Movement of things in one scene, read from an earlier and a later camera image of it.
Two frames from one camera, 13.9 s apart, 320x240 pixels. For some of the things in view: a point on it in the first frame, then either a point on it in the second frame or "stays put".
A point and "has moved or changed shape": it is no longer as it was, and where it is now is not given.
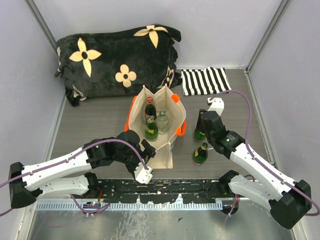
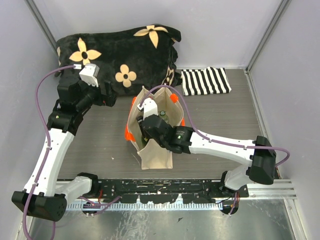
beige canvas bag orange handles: x=159 y=118 stays put
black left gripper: x=149 y=151 -> x=109 y=98
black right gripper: x=200 y=125 -> x=145 y=133
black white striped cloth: x=211 y=80 stays put
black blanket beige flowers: x=117 y=62 stays put
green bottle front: x=200 y=154 has moved or changed shape
